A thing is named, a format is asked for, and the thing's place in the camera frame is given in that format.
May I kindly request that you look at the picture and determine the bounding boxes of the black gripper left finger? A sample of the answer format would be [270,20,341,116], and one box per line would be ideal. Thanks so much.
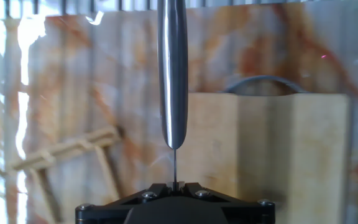
[75,182,174,218]

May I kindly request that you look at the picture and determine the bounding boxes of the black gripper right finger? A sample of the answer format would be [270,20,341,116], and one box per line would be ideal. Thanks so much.
[176,182,275,218]

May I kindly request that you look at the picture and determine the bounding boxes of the steel kitchen cleaver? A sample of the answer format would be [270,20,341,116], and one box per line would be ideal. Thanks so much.
[157,0,189,191]

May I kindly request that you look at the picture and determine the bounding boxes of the wooden cutting board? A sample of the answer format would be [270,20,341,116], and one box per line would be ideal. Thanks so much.
[177,74,351,208]

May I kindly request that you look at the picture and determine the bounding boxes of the wooden peg rack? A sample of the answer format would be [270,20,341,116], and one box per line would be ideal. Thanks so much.
[0,125,124,224]

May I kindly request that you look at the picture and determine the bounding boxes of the orange marble pattern mat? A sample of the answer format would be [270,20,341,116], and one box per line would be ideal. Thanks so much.
[0,2,358,224]

